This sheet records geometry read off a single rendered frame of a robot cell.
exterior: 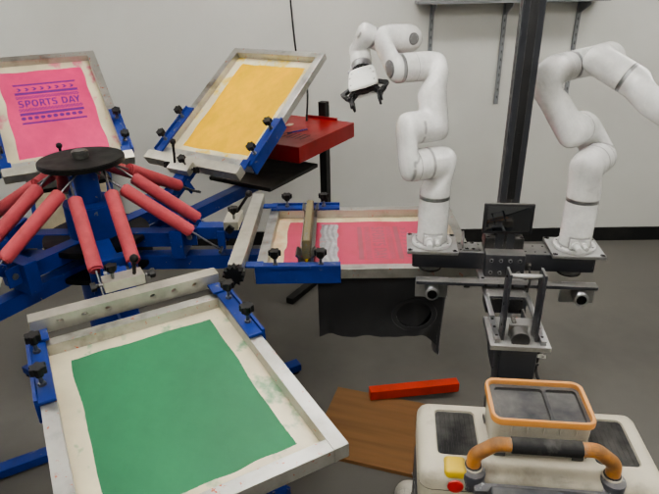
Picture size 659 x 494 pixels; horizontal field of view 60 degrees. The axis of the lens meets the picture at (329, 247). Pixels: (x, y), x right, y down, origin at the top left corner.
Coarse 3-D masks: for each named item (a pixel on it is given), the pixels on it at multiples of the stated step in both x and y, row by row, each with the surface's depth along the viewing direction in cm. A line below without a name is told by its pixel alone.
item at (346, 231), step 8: (296, 224) 243; (320, 224) 243; (344, 224) 242; (352, 224) 242; (360, 224) 242; (368, 224) 242; (376, 224) 242; (384, 224) 241; (392, 224) 241; (400, 224) 241; (408, 224) 241; (416, 224) 241; (288, 232) 236; (296, 232) 236; (320, 232) 235; (344, 232) 235; (352, 232) 235; (408, 232) 234; (416, 232) 234; (288, 240) 229; (296, 240) 229; (344, 240) 228; (352, 240) 228
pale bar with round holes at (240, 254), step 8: (256, 200) 246; (264, 200) 253; (248, 208) 238; (256, 208) 238; (248, 216) 231; (256, 216) 231; (248, 224) 223; (256, 224) 228; (240, 232) 216; (248, 232) 216; (240, 240) 210; (248, 240) 210; (240, 248) 204; (248, 248) 207; (232, 256) 198; (240, 256) 198; (248, 256) 207; (240, 264) 193
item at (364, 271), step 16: (352, 208) 250; (368, 208) 249; (384, 208) 249; (400, 208) 249; (416, 208) 248; (272, 224) 235; (448, 224) 233; (272, 240) 222; (464, 240) 218; (352, 272) 199; (368, 272) 199; (384, 272) 199; (400, 272) 199; (416, 272) 199; (432, 272) 199; (448, 272) 199; (464, 272) 199
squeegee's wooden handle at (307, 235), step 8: (312, 200) 240; (312, 208) 232; (312, 216) 226; (304, 224) 217; (312, 224) 224; (304, 232) 210; (312, 232) 224; (304, 240) 204; (304, 248) 205; (304, 256) 207
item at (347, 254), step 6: (288, 246) 224; (294, 246) 224; (318, 246) 224; (342, 246) 223; (348, 246) 223; (354, 246) 223; (288, 252) 219; (294, 252) 219; (342, 252) 219; (348, 252) 218; (354, 252) 218; (288, 258) 215; (294, 258) 215; (342, 258) 214; (348, 258) 214; (354, 258) 214; (342, 264) 210; (348, 264) 210; (354, 264) 210; (360, 264) 210
